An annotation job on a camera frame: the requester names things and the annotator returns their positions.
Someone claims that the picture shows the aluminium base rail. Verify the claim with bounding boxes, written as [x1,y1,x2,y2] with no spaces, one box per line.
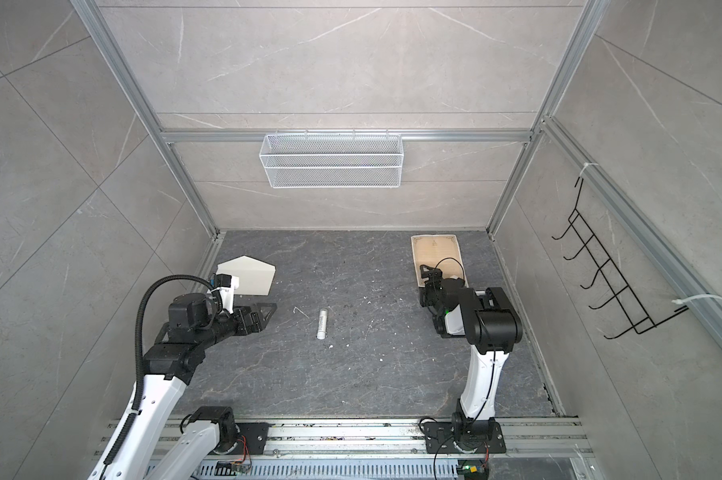
[93,416,596,463]

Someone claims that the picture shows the black wire hook rack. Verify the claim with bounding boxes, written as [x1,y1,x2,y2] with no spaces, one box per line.
[551,178,689,340]

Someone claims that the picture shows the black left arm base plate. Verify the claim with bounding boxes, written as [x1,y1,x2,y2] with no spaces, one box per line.
[213,422,270,457]

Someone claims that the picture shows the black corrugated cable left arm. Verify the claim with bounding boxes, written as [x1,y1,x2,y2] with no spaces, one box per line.
[102,274,218,466]

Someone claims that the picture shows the aluminium frame back rail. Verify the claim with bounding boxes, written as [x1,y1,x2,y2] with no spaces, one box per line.
[161,128,532,143]

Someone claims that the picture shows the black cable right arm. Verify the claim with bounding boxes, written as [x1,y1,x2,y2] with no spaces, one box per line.
[419,256,465,283]

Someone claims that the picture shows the aluminium frame rail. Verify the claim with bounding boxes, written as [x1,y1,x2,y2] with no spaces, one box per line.
[161,128,532,143]
[542,116,722,350]

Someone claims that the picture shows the aluminium frame right rail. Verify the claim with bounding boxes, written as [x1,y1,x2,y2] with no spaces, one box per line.
[542,116,722,350]

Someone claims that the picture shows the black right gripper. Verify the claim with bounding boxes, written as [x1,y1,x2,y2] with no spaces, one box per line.
[422,265,447,318]

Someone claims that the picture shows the grey slotted cable duct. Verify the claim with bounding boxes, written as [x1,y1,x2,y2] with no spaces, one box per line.
[190,459,484,479]

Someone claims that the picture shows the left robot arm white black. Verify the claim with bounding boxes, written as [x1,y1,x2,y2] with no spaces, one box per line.
[90,293,277,479]

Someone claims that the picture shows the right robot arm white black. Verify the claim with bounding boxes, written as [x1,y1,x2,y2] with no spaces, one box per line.
[419,265,523,451]

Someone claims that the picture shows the white paper envelope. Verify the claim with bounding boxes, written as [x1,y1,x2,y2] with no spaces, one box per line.
[216,256,276,296]

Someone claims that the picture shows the aluminium frame right post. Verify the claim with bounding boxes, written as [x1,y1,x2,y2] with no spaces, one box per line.
[486,0,609,241]

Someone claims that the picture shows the aluminium frame post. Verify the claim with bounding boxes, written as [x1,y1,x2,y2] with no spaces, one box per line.
[71,0,220,239]
[486,0,609,241]

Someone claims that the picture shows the aluminium frame left post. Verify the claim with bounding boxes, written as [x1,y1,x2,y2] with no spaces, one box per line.
[71,0,220,239]

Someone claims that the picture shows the white wire mesh basket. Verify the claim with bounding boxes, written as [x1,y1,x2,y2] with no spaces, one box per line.
[259,135,405,189]

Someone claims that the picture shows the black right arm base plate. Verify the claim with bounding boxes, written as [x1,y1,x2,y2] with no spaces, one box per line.
[418,418,507,455]

